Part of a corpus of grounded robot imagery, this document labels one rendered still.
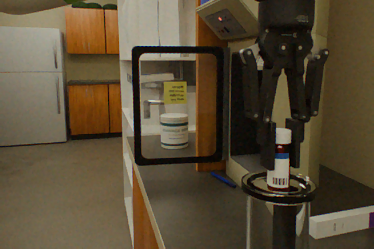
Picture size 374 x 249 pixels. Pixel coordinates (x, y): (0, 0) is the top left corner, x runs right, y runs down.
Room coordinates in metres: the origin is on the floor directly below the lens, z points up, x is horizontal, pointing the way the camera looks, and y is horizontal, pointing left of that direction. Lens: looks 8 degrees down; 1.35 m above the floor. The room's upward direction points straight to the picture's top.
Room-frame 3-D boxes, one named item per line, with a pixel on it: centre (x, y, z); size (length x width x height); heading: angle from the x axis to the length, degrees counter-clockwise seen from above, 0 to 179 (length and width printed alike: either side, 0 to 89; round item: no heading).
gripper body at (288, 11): (0.48, -0.13, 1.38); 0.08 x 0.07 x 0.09; 106
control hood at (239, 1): (0.97, -0.10, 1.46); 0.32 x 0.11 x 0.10; 16
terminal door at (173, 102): (1.10, 0.05, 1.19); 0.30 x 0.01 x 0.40; 99
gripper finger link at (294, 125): (0.48, -0.15, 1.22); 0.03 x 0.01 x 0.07; 16
